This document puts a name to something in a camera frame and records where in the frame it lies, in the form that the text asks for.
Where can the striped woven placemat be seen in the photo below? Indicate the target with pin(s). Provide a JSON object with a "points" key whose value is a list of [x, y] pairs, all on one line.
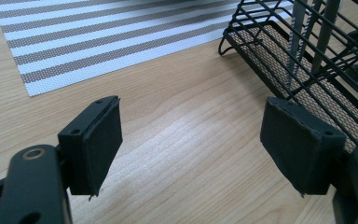
{"points": [[105, 37]]}

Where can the grey steel utensil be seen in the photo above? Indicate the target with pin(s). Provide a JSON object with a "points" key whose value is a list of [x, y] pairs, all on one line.
{"points": [[324, 34]]}

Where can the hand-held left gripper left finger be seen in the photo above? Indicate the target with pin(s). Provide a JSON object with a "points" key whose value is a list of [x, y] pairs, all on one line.
{"points": [[90, 146]]}

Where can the serrated steel knife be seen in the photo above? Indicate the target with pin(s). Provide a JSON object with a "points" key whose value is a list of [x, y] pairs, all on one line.
{"points": [[307, 31], [296, 37]]}

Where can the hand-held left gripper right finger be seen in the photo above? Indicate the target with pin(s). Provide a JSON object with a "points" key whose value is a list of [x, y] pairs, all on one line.
{"points": [[295, 143]]}

